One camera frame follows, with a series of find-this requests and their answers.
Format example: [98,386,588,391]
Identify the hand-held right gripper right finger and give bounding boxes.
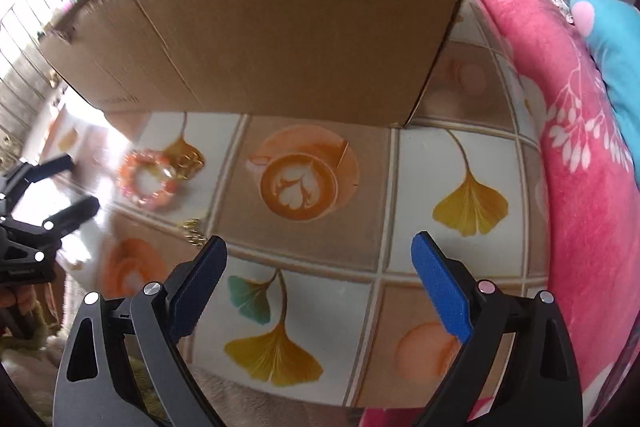
[411,231,585,427]

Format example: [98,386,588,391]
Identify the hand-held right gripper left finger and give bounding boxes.
[52,235,228,427]

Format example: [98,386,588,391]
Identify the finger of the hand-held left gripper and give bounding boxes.
[0,153,76,208]
[0,196,101,263]

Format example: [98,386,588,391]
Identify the gold dangle earring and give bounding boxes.
[180,218,208,248]

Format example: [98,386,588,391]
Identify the pink bead bracelet gold charms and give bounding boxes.
[118,142,206,210]

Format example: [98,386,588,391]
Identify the brown cardboard box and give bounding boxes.
[39,0,473,128]

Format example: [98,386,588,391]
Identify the person's left hand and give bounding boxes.
[0,282,53,343]

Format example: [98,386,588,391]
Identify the leaf and coffee print tablecloth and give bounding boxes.
[37,0,551,410]

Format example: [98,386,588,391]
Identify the pink floral blanket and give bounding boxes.
[360,0,640,427]

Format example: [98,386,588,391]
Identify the light blue quilt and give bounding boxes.
[570,0,640,188]

